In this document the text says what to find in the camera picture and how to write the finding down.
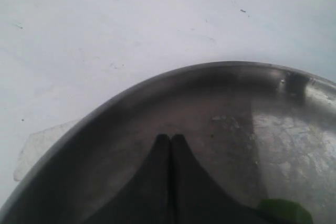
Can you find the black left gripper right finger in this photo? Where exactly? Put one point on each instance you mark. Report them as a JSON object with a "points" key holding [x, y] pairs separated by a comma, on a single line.
{"points": [[196, 197]]}

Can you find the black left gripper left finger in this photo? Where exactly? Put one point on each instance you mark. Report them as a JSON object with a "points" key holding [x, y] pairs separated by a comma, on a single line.
{"points": [[145, 198]]}

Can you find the dark green object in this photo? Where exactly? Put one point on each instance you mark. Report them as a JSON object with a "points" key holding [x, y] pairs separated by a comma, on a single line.
{"points": [[286, 210]]}

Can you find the round steel plate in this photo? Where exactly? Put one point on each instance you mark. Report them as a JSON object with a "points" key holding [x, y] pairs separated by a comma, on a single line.
{"points": [[260, 131]]}

